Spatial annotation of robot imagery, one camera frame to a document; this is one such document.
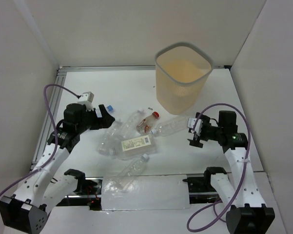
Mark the red cap dirty bottle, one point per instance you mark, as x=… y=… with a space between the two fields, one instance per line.
x=147 y=123

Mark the blue cap labelled bottle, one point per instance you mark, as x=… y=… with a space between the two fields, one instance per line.
x=110 y=109

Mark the white front cover panel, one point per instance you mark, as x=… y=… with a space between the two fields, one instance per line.
x=130 y=193

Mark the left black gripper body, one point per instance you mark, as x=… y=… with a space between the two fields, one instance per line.
x=99 y=118

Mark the square bottle beige label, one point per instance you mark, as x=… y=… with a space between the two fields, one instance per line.
x=130 y=148

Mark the clear bottle white cap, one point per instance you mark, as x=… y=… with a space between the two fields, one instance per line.
x=170 y=127

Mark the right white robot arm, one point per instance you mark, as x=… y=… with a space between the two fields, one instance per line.
x=247 y=212

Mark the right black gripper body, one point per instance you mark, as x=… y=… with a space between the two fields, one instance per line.
x=210 y=132

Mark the beige mesh waste bin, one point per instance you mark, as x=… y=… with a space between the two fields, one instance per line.
x=181 y=72

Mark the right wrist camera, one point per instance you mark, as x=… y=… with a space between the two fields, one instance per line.
x=191 y=126

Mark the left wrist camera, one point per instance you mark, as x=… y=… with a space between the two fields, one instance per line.
x=86 y=99

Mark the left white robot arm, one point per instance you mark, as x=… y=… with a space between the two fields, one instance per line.
x=29 y=207

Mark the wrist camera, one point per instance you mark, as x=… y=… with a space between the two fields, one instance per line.
x=86 y=99
x=191 y=126

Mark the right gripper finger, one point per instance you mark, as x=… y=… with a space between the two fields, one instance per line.
x=202 y=119
x=195 y=143

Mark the clear crushed bottle left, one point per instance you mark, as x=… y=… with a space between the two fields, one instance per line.
x=108 y=137

